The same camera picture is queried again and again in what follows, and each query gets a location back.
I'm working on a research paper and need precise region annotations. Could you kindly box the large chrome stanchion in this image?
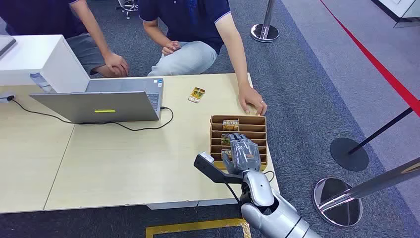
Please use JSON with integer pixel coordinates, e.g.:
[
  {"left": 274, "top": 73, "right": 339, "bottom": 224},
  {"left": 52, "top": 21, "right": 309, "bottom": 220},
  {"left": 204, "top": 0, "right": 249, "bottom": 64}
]
[{"left": 312, "top": 156, "right": 420, "bottom": 228}]

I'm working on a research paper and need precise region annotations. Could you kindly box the black laptop power cable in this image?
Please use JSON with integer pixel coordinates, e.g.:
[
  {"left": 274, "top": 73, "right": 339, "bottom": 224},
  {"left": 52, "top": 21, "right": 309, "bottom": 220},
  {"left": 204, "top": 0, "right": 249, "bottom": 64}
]
[{"left": 9, "top": 96, "right": 174, "bottom": 132}]

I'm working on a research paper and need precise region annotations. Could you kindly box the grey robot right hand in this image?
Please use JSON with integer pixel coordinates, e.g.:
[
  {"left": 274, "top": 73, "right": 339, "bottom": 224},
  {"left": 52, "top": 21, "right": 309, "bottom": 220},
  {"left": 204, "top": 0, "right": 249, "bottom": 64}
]
[{"left": 222, "top": 132, "right": 262, "bottom": 175}]

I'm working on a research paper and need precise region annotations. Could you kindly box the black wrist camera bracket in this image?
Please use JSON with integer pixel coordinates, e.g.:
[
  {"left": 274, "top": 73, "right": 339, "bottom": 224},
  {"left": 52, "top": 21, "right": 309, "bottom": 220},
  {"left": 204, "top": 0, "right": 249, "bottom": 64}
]
[{"left": 193, "top": 154, "right": 244, "bottom": 185}]

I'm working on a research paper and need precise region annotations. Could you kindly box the yellow floor tape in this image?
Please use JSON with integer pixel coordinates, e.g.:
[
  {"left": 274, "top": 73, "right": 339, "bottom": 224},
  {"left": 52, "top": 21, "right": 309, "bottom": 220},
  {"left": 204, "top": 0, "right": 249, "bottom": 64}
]
[{"left": 145, "top": 218, "right": 252, "bottom": 238}]

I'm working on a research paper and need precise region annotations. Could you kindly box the cardboard slotted card holder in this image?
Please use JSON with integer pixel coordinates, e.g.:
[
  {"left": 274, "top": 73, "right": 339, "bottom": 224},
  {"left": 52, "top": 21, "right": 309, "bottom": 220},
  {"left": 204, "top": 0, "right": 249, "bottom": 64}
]
[{"left": 209, "top": 115, "right": 268, "bottom": 172}]

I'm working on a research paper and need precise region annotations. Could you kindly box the silver laptop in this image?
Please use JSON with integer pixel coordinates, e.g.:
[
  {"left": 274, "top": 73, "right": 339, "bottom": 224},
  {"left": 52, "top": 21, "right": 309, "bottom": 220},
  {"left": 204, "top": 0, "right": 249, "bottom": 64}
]
[{"left": 29, "top": 77, "right": 165, "bottom": 125}]

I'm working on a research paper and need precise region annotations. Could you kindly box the red barrier belt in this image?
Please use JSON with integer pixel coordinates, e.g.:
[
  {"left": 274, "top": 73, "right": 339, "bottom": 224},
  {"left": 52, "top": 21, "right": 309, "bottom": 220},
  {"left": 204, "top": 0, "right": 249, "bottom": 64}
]
[{"left": 318, "top": 0, "right": 420, "bottom": 118}]

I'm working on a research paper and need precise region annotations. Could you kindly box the white cabinet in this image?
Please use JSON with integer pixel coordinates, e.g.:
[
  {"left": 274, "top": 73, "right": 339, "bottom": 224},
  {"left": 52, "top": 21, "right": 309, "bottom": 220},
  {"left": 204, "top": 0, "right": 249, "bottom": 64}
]
[{"left": 0, "top": 34, "right": 91, "bottom": 94}]

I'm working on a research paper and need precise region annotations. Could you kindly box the grey flat device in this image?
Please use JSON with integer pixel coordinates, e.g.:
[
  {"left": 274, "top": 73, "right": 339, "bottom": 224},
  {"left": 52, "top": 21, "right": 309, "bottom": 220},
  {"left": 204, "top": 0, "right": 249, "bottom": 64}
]
[{"left": 0, "top": 35, "right": 17, "bottom": 59}]

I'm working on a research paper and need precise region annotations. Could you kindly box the person's left hand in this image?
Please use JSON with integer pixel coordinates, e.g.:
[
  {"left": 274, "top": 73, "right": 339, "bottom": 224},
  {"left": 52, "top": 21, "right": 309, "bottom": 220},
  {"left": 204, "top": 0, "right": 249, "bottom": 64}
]
[
  {"left": 104, "top": 52, "right": 129, "bottom": 78},
  {"left": 238, "top": 83, "right": 268, "bottom": 117}
]

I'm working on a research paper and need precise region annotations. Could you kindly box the office chair base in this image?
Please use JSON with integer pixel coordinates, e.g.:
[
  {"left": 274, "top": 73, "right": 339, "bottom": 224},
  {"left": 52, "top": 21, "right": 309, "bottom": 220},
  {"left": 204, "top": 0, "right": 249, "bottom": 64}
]
[{"left": 115, "top": 0, "right": 140, "bottom": 20}]

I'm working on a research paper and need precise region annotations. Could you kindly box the grey table frame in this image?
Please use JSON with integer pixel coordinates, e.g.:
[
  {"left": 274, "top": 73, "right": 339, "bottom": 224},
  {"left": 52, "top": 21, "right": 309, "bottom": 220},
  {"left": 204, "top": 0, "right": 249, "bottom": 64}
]
[{"left": 146, "top": 198, "right": 243, "bottom": 211}]

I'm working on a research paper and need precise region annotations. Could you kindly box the black stanchion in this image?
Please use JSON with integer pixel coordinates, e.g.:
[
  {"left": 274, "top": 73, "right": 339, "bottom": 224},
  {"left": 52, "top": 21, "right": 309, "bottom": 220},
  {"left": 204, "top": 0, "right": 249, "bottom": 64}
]
[{"left": 329, "top": 107, "right": 414, "bottom": 173}]

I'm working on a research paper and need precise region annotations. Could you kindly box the person's right hand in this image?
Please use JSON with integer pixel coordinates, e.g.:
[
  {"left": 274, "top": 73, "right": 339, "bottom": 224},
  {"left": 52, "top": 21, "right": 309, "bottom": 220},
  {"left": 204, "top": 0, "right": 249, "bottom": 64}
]
[{"left": 161, "top": 40, "right": 182, "bottom": 57}]

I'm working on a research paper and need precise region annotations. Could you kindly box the person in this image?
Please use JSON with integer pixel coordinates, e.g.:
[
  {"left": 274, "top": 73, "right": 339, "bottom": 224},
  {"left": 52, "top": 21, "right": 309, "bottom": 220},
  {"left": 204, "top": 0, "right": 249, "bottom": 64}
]
[
  {"left": 138, "top": 0, "right": 268, "bottom": 117},
  {"left": 0, "top": 0, "right": 129, "bottom": 78}
]

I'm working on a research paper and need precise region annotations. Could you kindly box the clear plastic bottle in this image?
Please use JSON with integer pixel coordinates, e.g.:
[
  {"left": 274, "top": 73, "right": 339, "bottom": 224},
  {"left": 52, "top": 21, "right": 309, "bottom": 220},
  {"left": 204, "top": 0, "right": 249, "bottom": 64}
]
[{"left": 29, "top": 72, "right": 57, "bottom": 94}]

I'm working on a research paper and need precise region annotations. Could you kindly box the white counter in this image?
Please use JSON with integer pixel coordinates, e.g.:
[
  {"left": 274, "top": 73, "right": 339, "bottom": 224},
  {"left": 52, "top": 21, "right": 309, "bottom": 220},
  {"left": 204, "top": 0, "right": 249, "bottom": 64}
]
[{"left": 370, "top": 0, "right": 420, "bottom": 29}]

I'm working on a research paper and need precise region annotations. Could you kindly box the black robot wrist cable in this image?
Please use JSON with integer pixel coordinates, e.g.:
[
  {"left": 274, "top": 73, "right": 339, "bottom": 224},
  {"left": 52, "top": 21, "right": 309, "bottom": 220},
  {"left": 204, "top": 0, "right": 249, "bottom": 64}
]
[{"left": 224, "top": 182, "right": 242, "bottom": 205}]

